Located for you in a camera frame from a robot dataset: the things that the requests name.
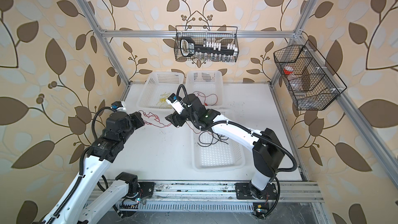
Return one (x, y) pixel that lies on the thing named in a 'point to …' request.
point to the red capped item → (288, 70)
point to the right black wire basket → (312, 82)
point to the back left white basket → (158, 87)
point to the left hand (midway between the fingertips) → (141, 112)
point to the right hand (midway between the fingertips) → (171, 113)
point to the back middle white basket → (207, 85)
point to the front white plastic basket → (211, 151)
